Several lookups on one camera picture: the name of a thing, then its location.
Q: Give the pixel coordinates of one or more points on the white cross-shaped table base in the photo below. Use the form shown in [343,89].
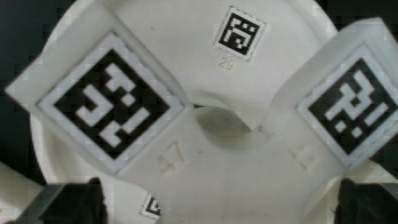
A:
[98,90]

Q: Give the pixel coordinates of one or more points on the white front fence rail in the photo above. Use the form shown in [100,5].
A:
[18,192]

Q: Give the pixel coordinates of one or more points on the white round table top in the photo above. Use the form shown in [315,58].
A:
[304,78]

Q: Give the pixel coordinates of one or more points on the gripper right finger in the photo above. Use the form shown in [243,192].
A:
[366,203]

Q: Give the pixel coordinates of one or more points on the white cylindrical table leg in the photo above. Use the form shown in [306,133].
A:
[222,126]

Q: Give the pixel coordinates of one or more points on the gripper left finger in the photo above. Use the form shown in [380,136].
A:
[68,204]

